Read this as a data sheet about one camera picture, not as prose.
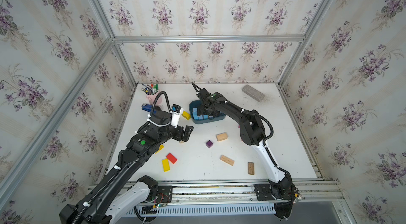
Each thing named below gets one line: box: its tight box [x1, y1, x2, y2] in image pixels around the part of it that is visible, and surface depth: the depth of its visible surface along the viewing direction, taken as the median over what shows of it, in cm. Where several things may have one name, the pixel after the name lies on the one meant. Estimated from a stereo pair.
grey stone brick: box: [241, 84, 265, 102], surface depth 113 cm
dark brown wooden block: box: [247, 161, 255, 175], surface depth 82 cm
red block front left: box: [165, 152, 178, 165], surface depth 86 cm
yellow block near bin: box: [181, 110, 191, 121], surface depth 101 cm
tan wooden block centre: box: [215, 132, 228, 143], surface depth 92 cm
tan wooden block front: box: [219, 154, 235, 166], surface depth 86 cm
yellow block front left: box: [161, 157, 171, 173], surface depth 84 cm
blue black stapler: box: [141, 103, 153, 113], surface depth 106 cm
